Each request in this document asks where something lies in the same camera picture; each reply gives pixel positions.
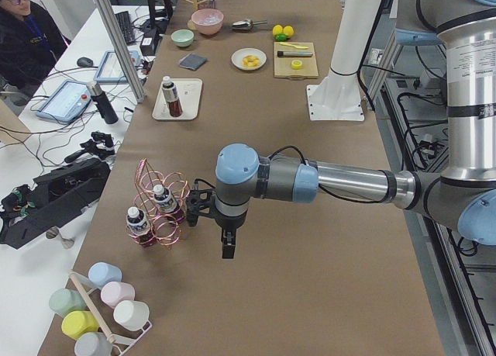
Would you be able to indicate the black thermos bottle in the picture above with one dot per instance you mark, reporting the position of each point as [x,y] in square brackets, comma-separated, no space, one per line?
[102,102]

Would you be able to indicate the black open case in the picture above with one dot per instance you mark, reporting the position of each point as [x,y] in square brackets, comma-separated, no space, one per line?
[59,197]

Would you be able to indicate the yellow cup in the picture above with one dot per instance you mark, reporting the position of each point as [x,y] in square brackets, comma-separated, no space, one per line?
[79,322]

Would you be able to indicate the blue teach pendant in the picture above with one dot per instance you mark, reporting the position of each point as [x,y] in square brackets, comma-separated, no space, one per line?
[67,103]
[109,70]

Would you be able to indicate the black power adapter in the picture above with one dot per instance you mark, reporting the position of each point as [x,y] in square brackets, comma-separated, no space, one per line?
[149,43]

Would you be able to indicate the black silver tube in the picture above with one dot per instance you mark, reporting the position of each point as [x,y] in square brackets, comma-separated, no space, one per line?
[281,53]

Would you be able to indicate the blue teach pendant far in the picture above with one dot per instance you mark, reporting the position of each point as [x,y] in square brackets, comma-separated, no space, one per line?
[109,70]

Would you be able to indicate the white plate with yellow donut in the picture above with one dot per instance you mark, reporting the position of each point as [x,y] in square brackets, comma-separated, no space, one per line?
[248,59]

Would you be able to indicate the grey computer mouse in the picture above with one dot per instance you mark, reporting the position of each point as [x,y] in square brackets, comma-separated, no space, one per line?
[85,62]

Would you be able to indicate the grey cup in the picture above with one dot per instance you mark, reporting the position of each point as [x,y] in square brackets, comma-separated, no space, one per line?
[92,344]

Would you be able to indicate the wooden cutting board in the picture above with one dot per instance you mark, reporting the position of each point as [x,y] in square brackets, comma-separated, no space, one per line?
[282,65]

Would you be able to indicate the black handheld gimbal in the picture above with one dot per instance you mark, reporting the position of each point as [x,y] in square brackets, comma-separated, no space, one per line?
[100,145]

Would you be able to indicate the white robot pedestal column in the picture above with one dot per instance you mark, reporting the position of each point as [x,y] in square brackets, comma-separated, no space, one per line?
[338,97]

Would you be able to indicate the grey folded cloth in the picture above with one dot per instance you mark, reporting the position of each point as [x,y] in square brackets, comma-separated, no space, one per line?
[192,62]

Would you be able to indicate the green cup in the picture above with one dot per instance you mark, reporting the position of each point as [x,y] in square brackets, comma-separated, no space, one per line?
[65,301]

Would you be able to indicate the green lime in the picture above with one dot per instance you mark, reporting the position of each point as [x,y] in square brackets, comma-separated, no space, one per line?
[280,37]

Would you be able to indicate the cream plastic tray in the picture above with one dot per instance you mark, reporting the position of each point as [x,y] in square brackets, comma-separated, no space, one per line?
[189,91]

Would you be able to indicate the blue teach pendant near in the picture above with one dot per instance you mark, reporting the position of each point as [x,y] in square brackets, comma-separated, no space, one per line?
[67,103]

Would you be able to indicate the dark drink bottle front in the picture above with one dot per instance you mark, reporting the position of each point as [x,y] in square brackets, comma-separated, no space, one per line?
[139,227]

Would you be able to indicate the black keyboard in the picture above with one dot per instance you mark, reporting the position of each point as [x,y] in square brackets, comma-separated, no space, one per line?
[126,27]

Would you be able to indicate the metal ice scoop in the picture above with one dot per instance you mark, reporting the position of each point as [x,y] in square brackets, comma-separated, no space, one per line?
[246,25]

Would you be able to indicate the dark drink bottle rear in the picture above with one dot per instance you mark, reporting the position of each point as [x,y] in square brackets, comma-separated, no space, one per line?
[166,202]

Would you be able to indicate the dark drink bottle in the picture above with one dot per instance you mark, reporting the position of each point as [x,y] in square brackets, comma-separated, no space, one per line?
[166,202]
[139,227]

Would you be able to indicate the aluminium frame post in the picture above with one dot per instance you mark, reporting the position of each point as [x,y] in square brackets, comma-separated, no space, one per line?
[121,50]

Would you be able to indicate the green ceramic bowl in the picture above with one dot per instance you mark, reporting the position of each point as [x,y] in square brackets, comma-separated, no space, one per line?
[182,38]

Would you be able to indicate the blue cup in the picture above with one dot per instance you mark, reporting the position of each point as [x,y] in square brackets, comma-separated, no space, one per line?
[102,273]

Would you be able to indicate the copper wire bottle rack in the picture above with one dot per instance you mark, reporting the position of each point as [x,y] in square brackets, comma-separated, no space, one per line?
[166,231]

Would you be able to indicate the pink cup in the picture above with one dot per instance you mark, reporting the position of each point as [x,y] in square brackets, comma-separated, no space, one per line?
[113,293]

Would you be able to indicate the yellow plastic knife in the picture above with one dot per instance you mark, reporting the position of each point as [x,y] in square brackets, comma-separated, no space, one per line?
[293,45]

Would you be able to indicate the person in black hoodie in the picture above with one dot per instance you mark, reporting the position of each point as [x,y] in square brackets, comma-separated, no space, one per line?
[31,43]

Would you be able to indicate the yellow lemon half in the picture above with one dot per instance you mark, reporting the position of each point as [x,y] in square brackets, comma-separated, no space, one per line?
[297,64]

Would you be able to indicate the white cup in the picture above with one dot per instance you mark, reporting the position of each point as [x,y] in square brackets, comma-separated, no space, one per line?
[131,314]

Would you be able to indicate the brown sauce bottle on tray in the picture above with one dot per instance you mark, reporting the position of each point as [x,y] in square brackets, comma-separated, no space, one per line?
[171,97]

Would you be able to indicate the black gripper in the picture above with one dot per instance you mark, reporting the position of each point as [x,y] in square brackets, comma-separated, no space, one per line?
[227,222]

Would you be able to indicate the pink bowl with ice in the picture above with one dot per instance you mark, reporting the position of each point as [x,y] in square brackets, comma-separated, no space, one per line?
[208,21]

